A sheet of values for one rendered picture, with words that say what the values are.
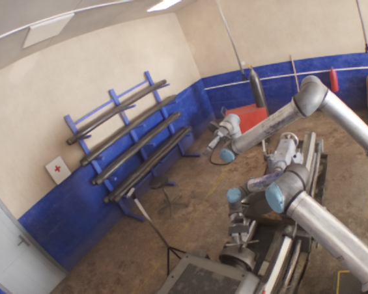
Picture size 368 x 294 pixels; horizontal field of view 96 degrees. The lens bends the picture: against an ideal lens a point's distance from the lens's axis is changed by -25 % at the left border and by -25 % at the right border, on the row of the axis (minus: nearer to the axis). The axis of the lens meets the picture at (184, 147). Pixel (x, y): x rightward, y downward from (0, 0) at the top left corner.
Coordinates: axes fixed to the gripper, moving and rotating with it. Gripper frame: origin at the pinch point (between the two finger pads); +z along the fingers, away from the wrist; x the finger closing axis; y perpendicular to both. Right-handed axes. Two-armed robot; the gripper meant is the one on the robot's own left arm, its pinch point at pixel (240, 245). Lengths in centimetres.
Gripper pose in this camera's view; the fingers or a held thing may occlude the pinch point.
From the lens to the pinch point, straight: 140.3
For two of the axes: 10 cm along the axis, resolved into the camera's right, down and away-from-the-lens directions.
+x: -10.0, 0.7, 0.7
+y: 1.0, 7.6, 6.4
